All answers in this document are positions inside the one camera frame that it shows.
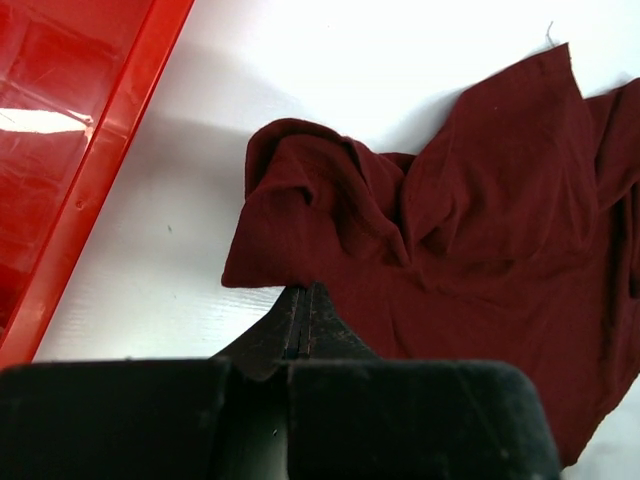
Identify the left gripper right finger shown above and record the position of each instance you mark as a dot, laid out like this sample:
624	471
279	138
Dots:
323	334

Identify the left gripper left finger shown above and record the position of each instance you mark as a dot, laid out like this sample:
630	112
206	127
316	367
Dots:
257	353

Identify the dark red t shirt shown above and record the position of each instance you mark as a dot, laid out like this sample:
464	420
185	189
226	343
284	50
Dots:
513	235

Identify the red plastic tray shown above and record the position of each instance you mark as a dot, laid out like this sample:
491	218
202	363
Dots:
76	79

